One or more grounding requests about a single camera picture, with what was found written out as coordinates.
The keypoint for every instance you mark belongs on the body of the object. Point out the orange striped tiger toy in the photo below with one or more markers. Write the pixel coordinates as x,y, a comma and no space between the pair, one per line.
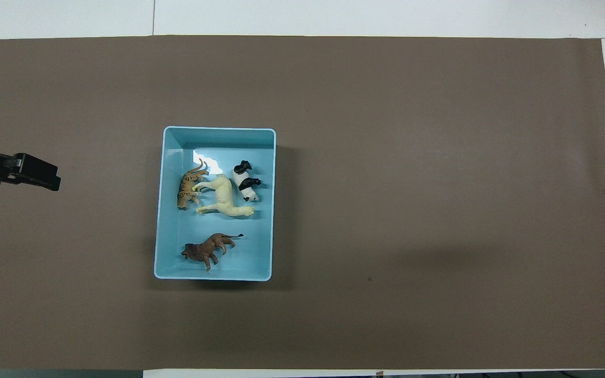
187,186

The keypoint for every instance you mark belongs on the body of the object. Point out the brown lion toy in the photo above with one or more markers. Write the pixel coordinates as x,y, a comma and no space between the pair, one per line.
210,248

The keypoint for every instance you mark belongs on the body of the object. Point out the cream white horse toy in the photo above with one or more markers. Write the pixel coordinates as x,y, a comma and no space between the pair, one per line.
226,199

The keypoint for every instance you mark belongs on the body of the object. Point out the black white panda toy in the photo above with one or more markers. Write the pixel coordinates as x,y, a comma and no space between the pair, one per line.
247,182

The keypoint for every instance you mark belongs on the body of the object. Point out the light blue storage box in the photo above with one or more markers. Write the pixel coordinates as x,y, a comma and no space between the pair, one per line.
252,247

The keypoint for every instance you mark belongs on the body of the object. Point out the brown paper table mat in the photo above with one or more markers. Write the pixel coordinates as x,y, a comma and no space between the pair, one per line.
386,105

